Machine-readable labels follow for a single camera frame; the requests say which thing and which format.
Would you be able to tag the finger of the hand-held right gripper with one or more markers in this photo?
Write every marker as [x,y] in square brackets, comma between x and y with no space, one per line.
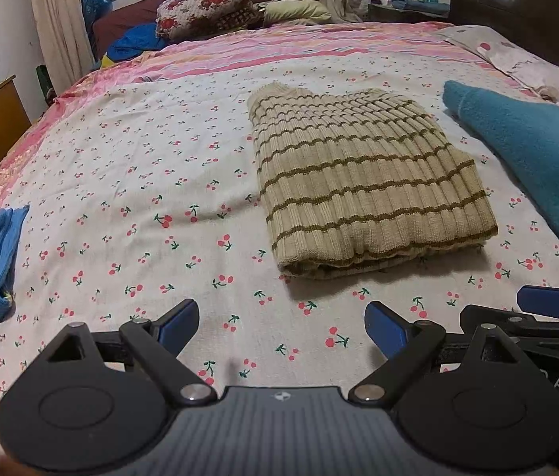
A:
[547,302]
[487,320]

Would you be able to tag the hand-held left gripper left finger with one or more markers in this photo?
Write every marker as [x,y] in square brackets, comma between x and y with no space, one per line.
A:
[180,320]

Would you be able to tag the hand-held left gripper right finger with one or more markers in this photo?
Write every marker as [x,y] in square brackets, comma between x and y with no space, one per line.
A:
[383,327]

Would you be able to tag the beige striped knit sweater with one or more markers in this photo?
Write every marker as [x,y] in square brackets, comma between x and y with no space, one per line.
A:
[359,183]

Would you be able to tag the teal fleece garment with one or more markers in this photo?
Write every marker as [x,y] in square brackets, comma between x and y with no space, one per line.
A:
[532,148]

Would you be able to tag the bed with cherry print sheet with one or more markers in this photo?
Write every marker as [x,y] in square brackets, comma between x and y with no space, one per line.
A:
[136,158]

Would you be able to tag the pink printed pillow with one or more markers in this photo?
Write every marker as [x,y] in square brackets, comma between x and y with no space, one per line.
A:
[507,54]

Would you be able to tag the dark green object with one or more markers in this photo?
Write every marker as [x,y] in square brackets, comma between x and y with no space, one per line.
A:
[42,84]

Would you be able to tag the blue crumpled cloth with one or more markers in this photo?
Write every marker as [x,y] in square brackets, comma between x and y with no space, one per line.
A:
[131,42]

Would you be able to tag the dark red daybed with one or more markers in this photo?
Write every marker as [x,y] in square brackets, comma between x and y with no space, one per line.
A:
[121,20]

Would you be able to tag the floral red pillow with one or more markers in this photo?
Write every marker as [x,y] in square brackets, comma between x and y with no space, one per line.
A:
[200,5]

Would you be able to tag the blue patterned bag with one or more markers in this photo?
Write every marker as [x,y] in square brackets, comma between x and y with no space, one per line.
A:
[92,5]

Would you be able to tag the pale green pillow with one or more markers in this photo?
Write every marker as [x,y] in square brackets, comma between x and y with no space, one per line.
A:
[294,11]

